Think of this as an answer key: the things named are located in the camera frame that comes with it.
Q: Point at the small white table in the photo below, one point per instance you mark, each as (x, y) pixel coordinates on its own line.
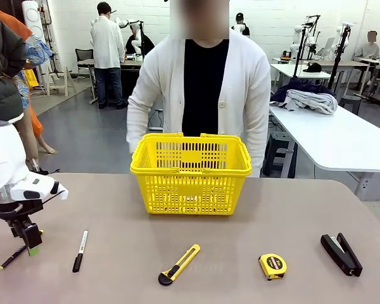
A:
(291, 71)

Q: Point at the yellow tape measure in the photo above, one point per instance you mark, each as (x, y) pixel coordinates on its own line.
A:
(272, 265)

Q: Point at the black stapler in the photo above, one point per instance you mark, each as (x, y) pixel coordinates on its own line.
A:
(340, 256)

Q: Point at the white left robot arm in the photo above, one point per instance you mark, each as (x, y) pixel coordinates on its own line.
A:
(3, 152)

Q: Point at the yellow floor sign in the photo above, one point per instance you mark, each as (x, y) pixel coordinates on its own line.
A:
(31, 79)

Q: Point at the person in white coat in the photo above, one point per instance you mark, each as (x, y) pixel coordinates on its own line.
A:
(106, 47)

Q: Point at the person in white cardigan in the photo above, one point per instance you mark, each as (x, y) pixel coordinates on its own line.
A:
(164, 79)

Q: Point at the black pen with yellow tip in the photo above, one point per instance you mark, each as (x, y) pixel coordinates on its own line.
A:
(11, 260)

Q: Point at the grey plastic stool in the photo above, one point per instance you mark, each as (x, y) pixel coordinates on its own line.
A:
(280, 152)

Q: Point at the white wooden step stool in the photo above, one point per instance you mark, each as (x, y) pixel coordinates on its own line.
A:
(58, 82)

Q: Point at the yellow plastic shopping basket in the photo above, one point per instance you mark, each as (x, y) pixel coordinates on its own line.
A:
(190, 190)

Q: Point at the black tripod stand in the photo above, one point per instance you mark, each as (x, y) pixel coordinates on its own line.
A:
(340, 57)
(301, 47)

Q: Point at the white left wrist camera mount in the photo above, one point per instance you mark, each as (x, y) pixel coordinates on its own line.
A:
(35, 187)

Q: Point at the black and white marker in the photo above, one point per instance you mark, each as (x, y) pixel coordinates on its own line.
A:
(79, 251)

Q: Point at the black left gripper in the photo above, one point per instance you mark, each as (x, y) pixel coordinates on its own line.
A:
(17, 215)

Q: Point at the person in black cap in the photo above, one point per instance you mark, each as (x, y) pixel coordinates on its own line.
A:
(240, 27)

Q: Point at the mannequin in orange garment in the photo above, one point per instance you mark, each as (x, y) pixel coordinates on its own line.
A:
(35, 123)

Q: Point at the blue patterned shirt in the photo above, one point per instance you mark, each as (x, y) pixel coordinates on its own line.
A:
(38, 50)

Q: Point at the small dark stool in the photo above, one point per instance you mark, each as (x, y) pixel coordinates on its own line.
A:
(350, 103)

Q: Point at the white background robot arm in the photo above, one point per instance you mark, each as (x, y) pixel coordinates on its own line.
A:
(134, 35)

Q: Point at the seated person in grey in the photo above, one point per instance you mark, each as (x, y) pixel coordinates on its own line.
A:
(365, 50)

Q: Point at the large white table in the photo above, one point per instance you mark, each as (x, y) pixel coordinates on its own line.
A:
(335, 139)

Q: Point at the black cap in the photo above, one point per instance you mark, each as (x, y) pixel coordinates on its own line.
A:
(313, 67)

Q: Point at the yellow utility knife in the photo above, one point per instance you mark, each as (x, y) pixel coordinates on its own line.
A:
(180, 263)

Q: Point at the black office chair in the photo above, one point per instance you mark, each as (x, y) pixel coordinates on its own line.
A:
(84, 58)

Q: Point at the person in dark vest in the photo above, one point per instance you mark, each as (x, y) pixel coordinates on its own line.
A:
(3, 63)

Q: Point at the dark purple cloth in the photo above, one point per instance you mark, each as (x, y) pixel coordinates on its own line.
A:
(283, 92)

